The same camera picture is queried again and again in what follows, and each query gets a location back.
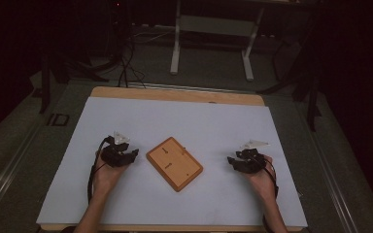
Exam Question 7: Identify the black floor bracket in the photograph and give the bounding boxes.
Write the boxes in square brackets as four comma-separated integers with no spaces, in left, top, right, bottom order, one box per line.
[46,113,71,127]

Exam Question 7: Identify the person's right hand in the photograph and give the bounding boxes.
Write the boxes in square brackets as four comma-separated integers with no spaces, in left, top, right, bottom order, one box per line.
[242,154,278,204]

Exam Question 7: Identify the white metal stand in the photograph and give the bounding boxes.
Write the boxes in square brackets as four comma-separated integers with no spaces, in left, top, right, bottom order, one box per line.
[169,0,266,83]

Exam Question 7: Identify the black tripod stand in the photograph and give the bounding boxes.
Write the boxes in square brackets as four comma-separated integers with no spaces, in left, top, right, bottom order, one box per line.
[38,0,127,115]

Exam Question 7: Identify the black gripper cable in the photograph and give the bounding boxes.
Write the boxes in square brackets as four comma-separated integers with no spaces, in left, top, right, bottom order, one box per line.
[260,154,280,199]
[86,136,112,206]

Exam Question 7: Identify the wooden table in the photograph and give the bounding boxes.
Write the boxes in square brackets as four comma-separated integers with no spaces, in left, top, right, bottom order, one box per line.
[40,85,306,233]

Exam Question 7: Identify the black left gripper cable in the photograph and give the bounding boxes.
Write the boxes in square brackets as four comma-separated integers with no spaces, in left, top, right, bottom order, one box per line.
[86,136,112,206]

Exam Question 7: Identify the person's left hand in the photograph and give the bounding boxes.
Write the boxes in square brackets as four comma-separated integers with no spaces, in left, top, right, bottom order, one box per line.
[91,150,128,199]

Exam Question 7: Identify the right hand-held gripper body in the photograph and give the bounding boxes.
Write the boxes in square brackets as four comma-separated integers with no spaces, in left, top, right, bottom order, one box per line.
[234,139,270,175]

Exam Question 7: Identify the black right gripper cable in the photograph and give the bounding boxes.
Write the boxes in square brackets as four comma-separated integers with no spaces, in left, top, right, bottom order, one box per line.
[260,154,280,199]

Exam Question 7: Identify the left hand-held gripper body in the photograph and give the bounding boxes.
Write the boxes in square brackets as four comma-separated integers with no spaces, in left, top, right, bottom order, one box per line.
[102,130,132,168]

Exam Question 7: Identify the black floor cables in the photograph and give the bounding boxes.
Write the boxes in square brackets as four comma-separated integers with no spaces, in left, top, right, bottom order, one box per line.
[116,18,176,89]

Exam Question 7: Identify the white table mat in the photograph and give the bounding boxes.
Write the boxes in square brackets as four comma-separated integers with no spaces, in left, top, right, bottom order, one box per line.
[35,96,309,228]

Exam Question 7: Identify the orange rectangular tray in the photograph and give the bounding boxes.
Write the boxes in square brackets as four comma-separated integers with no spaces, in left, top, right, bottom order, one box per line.
[146,136,204,193]

